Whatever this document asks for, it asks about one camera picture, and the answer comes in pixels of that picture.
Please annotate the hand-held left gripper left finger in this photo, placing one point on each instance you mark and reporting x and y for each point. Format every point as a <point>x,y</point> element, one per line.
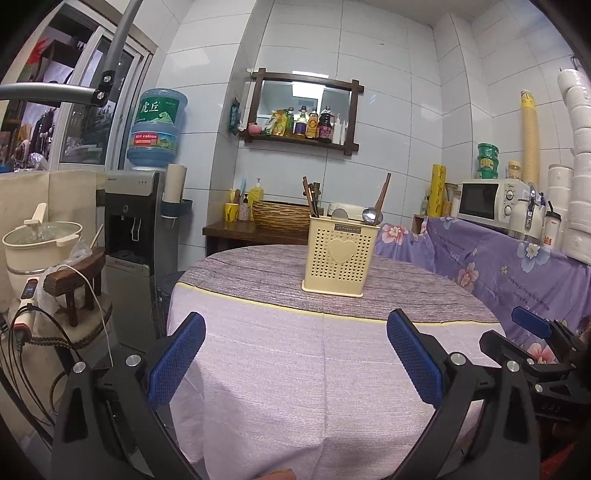
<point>178,360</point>

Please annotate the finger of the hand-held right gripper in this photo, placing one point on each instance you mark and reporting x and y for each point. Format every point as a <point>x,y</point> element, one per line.
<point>531,321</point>
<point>494,344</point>

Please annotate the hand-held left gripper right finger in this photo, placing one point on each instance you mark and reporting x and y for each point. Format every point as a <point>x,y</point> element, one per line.
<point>415,364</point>

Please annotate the cream plastic utensil holder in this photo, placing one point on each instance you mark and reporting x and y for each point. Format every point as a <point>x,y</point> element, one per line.
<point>323,267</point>

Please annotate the shiny metal spoon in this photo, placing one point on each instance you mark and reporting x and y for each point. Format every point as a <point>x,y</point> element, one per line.
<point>370,216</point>

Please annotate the wooden spoon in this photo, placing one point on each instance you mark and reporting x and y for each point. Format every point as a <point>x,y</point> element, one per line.
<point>383,194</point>

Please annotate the purple floral cloth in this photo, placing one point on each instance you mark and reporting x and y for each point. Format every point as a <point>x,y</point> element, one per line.
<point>485,267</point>

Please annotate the white tumbler with black lid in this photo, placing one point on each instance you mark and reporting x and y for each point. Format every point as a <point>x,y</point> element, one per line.
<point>551,233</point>

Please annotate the small dark wooden stool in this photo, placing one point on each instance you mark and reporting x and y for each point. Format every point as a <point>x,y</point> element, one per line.
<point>76,279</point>

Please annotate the white microwave oven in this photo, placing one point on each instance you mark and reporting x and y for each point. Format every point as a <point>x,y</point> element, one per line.
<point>478,201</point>

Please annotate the stack of toilet paper rolls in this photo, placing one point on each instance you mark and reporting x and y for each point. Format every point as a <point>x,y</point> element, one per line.
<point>577,194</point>

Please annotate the dark wooden vanity counter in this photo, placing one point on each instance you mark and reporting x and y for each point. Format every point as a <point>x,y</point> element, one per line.
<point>231,228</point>

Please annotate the grey water dispenser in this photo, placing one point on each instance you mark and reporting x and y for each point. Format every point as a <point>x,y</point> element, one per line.
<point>134,221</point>

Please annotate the blue grey plastic caddy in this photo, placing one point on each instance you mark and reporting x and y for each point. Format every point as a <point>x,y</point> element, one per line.
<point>178,208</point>

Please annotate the clear jar with yellow contents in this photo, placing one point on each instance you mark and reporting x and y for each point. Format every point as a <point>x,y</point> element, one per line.
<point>514,170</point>

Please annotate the yellow mug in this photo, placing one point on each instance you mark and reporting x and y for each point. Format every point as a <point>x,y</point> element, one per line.
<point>232,213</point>

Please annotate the yellow wrapped roll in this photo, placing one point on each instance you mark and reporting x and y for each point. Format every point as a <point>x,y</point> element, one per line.
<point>437,189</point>

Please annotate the white handheld appliance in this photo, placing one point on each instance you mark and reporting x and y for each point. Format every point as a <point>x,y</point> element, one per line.
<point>27,300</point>

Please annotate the cream electric cooking pot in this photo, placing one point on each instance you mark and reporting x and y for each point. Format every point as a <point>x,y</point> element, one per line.
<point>41,258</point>

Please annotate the woven pattern wash basin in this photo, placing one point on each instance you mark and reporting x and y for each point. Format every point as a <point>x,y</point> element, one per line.
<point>281,214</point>

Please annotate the stack of yellow paper cups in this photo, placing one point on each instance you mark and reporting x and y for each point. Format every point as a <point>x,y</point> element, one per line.
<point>531,138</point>

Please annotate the yellow soap pump bottle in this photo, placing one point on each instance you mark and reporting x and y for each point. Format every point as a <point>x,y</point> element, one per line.
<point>256,194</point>

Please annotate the black chopstick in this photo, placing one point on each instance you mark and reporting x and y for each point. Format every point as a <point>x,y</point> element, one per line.
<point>315,208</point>

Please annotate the blue water jug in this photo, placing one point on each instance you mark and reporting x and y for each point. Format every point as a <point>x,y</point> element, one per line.
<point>157,134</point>

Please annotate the white bottle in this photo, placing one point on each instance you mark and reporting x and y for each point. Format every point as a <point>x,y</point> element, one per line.
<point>344,134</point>
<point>338,129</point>

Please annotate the pink bowl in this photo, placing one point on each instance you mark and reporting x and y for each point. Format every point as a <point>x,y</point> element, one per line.
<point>253,129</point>

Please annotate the green packet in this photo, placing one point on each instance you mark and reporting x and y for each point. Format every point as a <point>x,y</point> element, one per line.
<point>235,117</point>

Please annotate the dark soy sauce bottle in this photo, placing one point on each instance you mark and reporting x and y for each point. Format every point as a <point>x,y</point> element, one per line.
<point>326,125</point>

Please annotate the yellow green pouch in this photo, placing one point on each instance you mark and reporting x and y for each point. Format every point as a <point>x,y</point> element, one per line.
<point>278,124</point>

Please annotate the brown bottle with yellow label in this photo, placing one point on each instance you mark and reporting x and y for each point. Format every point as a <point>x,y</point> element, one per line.
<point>313,125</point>

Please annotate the green oil bottle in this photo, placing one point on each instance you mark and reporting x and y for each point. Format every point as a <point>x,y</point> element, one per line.
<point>290,122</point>

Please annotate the purple label bottle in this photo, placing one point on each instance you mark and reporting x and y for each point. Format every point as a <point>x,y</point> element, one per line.
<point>301,123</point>

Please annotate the wooden framed mirror with shelf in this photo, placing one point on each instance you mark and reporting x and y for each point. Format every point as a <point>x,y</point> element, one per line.
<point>300,92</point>

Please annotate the grey metal tube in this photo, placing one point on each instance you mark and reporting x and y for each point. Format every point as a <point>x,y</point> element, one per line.
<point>121,41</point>
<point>55,91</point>

